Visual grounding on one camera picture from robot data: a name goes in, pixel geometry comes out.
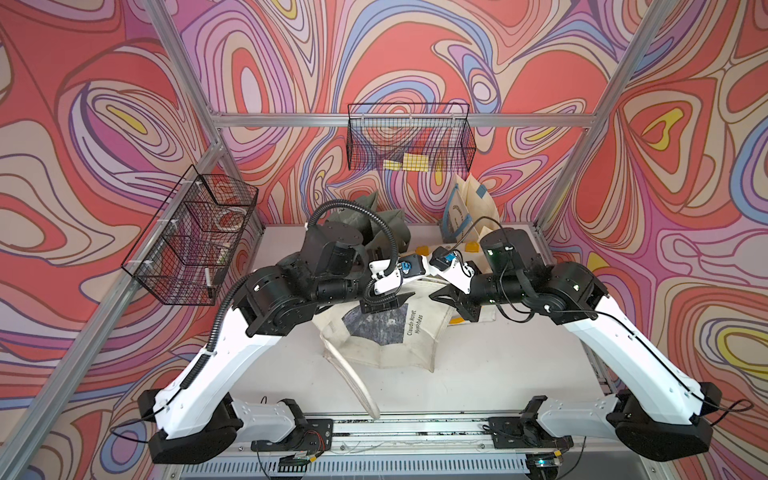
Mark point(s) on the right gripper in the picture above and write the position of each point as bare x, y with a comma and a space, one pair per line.
459, 299

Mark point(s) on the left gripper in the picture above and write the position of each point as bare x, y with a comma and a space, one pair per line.
385, 304

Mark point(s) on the cream canvas tote bag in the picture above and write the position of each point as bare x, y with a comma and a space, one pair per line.
406, 336

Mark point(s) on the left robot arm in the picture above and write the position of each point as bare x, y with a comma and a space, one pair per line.
195, 415

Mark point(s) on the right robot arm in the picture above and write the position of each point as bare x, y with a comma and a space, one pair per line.
661, 412

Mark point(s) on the olive green fabric bag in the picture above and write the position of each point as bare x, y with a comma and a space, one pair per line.
375, 240

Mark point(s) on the yellow sticky notes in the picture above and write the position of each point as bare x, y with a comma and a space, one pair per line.
409, 162

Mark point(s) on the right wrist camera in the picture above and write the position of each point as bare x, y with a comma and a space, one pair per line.
451, 266

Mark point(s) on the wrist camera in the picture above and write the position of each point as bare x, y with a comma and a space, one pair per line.
408, 268
451, 266

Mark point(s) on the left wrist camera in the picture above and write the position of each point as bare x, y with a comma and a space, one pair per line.
408, 268

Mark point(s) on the white bag yellow handles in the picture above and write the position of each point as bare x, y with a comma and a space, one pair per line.
471, 252

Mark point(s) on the beige bag blue handles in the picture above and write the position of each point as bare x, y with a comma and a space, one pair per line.
470, 212

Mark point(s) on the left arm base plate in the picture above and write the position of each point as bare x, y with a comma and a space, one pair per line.
314, 436

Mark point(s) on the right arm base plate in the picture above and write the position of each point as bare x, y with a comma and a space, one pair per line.
518, 433

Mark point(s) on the black wire basket back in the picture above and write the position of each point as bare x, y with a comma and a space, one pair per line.
386, 130

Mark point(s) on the black wire basket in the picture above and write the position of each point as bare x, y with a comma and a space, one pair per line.
386, 130
183, 256

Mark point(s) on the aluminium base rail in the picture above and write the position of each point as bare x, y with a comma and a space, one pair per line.
436, 446

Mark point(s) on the black wire basket left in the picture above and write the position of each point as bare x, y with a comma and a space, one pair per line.
183, 256

